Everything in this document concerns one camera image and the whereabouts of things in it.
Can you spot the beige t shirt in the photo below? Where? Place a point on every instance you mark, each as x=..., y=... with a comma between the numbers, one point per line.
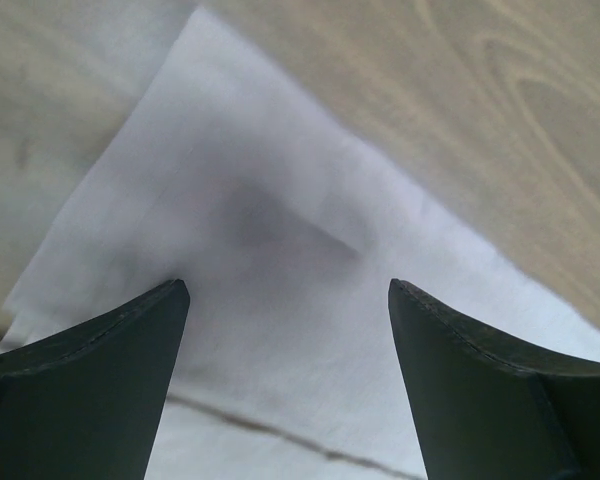
x=287, y=231

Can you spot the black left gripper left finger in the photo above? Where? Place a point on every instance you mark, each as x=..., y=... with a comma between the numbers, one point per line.
x=86, y=403

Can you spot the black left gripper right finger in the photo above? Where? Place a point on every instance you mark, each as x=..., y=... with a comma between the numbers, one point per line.
x=488, y=405

